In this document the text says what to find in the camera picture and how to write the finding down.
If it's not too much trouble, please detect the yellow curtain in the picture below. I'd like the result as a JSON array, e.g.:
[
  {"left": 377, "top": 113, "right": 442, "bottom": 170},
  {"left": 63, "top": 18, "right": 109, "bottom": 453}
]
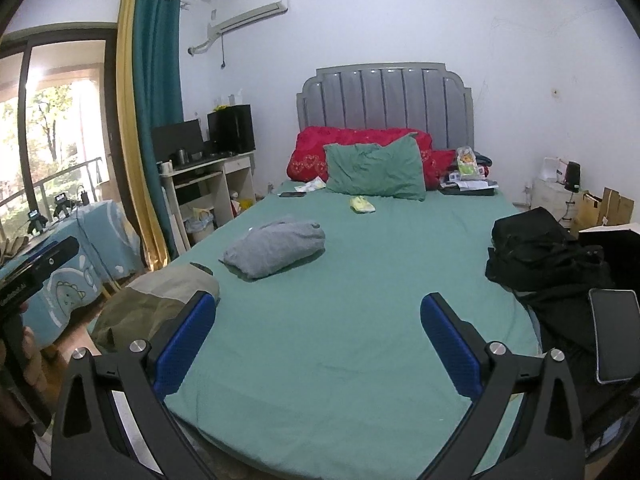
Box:
[{"left": 116, "top": 0, "right": 171, "bottom": 268}]

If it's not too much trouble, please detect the black box with white edge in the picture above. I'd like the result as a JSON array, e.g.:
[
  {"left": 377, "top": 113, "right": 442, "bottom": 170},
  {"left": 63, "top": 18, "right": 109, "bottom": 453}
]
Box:
[{"left": 577, "top": 225, "right": 640, "bottom": 291}]

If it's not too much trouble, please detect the person's left hand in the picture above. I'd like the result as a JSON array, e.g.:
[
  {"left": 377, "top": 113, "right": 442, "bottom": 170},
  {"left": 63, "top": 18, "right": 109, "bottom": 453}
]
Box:
[{"left": 22, "top": 327, "right": 47, "bottom": 406}]

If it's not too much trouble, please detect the black balcony railing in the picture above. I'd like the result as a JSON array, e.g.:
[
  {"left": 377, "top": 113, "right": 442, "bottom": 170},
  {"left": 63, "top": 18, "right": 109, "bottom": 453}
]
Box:
[{"left": 0, "top": 156, "right": 103, "bottom": 221}]

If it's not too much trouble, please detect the glass balcony door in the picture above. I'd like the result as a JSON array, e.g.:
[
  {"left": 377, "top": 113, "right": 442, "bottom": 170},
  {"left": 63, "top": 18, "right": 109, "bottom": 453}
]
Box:
[{"left": 0, "top": 25, "right": 121, "bottom": 241}]

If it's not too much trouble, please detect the black clothes pile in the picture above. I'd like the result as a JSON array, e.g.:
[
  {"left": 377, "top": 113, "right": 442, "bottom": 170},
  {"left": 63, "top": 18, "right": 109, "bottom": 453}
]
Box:
[{"left": 485, "top": 206, "right": 616, "bottom": 293}]

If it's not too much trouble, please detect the black computer tower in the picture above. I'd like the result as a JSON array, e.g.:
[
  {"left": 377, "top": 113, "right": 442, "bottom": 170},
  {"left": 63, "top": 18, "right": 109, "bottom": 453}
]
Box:
[{"left": 207, "top": 104, "right": 256, "bottom": 155}]

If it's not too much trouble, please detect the grey folded garment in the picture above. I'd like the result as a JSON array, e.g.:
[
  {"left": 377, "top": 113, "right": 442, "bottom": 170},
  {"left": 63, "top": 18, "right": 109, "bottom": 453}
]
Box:
[{"left": 219, "top": 217, "right": 327, "bottom": 281}]

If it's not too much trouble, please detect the trash bin with bag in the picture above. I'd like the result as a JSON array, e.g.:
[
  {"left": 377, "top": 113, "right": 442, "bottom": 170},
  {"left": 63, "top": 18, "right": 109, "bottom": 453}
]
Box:
[{"left": 184, "top": 208, "right": 216, "bottom": 245}]

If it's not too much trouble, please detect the teal curtain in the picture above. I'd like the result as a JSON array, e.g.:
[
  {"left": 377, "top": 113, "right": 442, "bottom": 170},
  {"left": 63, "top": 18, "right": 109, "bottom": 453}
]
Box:
[{"left": 131, "top": 0, "right": 185, "bottom": 261}]

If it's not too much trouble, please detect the table with blue cloth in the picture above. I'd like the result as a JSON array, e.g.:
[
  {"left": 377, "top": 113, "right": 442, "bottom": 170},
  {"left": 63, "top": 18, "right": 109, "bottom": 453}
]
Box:
[{"left": 0, "top": 199, "right": 146, "bottom": 346}]

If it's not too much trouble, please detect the green pillow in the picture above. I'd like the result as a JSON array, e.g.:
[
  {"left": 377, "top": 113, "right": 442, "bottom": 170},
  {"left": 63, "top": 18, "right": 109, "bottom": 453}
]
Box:
[{"left": 324, "top": 134, "right": 427, "bottom": 202}]

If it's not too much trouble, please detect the black smartphone with grey edge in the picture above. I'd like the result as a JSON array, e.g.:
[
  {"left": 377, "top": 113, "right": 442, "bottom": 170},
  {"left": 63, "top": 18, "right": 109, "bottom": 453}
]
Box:
[{"left": 588, "top": 288, "right": 640, "bottom": 385}]

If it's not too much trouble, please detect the olive green jacket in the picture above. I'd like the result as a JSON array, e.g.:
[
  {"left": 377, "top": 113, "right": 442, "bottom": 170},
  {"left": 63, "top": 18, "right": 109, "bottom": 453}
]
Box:
[{"left": 87, "top": 261, "right": 221, "bottom": 356}]

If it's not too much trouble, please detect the white air conditioner pipe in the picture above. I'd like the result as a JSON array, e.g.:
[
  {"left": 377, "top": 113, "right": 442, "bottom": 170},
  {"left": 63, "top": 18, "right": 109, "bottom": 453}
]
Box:
[{"left": 187, "top": 34, "right": 222, "bottom": 57}]

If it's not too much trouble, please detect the white nightstand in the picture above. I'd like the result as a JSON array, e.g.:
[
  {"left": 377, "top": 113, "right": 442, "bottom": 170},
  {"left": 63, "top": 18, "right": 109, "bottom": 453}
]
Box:
[{"left": 531, "top": 177, "right": 573, "bottom": 223}]

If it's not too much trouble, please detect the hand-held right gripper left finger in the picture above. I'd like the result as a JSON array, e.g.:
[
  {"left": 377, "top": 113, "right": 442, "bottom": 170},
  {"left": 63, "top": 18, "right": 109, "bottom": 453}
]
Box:
[{"left": 50, "top": 290, "right": 221, "bottom": 480}]

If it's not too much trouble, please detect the stack of books and papers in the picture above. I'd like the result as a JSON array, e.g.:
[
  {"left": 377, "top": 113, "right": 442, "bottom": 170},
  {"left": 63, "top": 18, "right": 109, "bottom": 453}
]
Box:
[{"left": 439, "top": 180, "right": 501, "bottom": 197}]

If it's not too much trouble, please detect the bed with green sheet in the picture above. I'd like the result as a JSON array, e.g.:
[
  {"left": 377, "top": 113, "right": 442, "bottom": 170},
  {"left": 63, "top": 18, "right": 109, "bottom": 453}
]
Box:
[{"left": 87, "top": 180, "right": 546, "bottom": 480}]

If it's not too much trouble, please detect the black monitor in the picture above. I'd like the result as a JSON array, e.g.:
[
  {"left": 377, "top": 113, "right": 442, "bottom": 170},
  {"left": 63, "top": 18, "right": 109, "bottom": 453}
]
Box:
[{"left": 151, "top": 120, "right": 203, "bottom": 161}]

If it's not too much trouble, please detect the grey padded headboard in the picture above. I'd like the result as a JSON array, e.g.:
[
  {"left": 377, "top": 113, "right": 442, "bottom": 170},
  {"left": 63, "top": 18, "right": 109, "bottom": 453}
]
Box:
[{"left": 296, "top": 62, "right": 476, "bottom": 153}]

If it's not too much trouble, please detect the white air conditioner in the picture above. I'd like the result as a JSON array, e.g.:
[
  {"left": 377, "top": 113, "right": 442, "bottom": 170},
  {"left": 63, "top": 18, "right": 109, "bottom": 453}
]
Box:
[{"left": 207, "top": 0, "right": 290, "bottom": 36}]

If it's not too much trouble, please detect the white computer desk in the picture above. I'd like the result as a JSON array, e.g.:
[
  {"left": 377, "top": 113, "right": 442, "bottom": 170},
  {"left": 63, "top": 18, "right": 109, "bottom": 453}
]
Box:
[{"left": 159, "top": 151, "right": 257, "bottom": 241}]

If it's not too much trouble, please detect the green yellow snack bag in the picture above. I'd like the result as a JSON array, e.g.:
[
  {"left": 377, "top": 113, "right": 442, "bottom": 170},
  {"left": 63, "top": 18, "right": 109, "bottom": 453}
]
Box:
[{"left": 456, "top": 146, "right": 482, "bottom": 181}]

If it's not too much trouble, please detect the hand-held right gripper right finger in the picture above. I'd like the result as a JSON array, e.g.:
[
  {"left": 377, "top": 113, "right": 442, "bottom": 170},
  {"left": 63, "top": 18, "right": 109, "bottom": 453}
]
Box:
[{"left": 420, "top": 291, "right": 587, "bottom": 480}]

